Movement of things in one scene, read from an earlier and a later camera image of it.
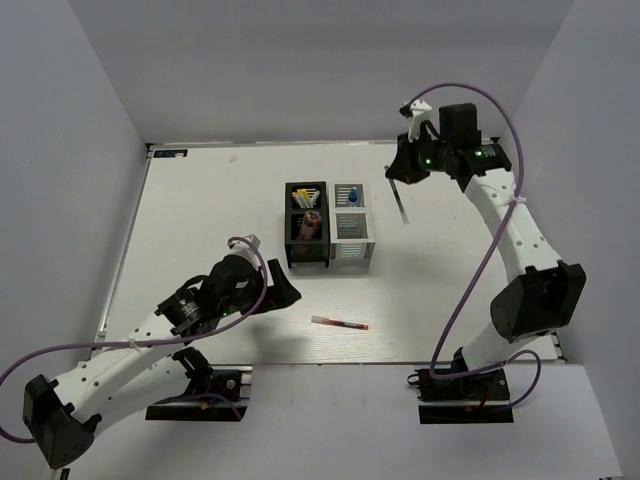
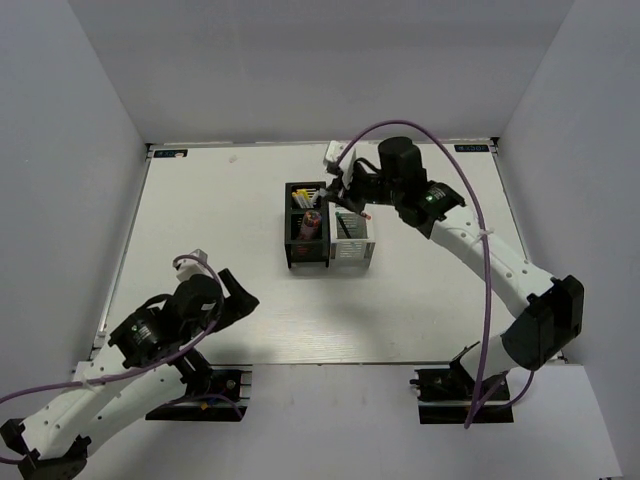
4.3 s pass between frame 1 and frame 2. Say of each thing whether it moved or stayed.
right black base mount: stayed
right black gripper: moved
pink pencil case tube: stayed
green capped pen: moved
